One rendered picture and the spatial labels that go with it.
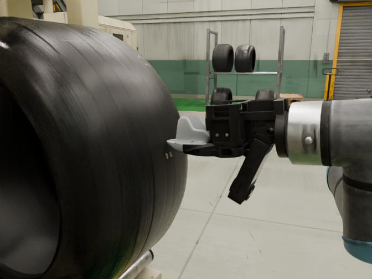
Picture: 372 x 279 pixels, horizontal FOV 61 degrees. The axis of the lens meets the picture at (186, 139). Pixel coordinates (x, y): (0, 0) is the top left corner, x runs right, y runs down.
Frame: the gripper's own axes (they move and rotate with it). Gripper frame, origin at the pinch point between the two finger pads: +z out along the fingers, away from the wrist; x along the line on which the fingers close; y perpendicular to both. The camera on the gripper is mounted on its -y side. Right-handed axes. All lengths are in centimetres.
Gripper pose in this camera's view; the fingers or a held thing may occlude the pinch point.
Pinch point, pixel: (174, 145)
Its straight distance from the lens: 56.0
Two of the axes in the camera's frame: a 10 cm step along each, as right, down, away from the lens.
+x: -4.8, 2.1, -8.5
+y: -1.0, -9.8, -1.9
